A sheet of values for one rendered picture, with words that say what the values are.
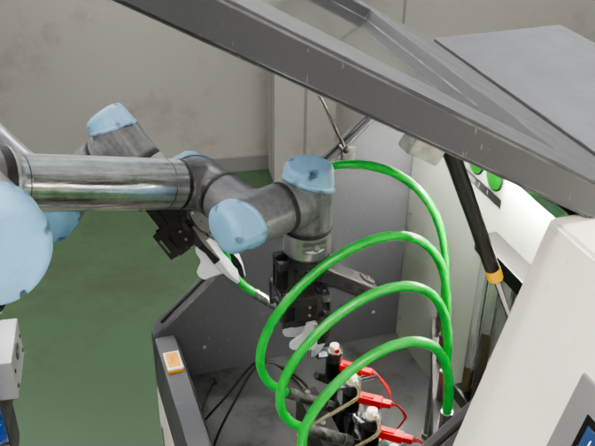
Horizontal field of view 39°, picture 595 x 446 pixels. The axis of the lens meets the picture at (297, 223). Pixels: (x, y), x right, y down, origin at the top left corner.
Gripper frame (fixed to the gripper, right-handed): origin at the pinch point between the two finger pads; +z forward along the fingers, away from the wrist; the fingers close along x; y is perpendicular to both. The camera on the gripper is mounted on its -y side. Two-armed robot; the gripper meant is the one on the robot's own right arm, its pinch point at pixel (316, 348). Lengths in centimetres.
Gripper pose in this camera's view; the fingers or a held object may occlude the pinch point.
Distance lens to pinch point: 140.5
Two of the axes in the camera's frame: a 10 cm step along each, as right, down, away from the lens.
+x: 3.2, 5.0, -8.0
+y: -9.5, 1.6, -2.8
